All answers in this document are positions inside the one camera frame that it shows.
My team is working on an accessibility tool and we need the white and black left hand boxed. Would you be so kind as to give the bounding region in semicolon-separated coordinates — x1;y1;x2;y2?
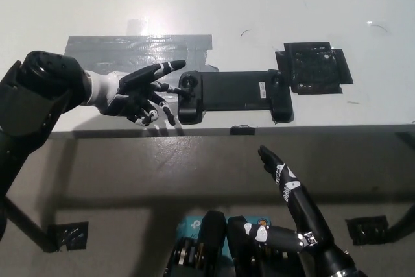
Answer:
85;59;193;127

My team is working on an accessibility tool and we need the black right hand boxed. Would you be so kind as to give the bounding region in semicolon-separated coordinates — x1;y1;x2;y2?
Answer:
243;145;340;255

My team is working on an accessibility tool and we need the black game controller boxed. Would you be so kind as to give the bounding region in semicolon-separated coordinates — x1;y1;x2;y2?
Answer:
177;69;294;125

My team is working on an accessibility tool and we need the black and teal robot torso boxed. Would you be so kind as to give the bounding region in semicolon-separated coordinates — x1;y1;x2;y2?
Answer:
163;210;325;277

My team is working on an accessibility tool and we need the black table leg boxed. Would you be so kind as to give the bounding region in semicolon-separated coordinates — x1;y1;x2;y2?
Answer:
3;197;50;254
387;201;415;245

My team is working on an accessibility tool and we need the small black tape strip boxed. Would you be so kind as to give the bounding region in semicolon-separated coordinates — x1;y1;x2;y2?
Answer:
230;124;255;136

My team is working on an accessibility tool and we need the black tape square patch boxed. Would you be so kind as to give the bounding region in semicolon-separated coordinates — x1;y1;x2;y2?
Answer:
274;41;353;95

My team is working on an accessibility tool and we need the grey duct tape patch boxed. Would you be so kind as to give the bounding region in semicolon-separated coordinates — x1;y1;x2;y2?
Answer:
64;33;221;102

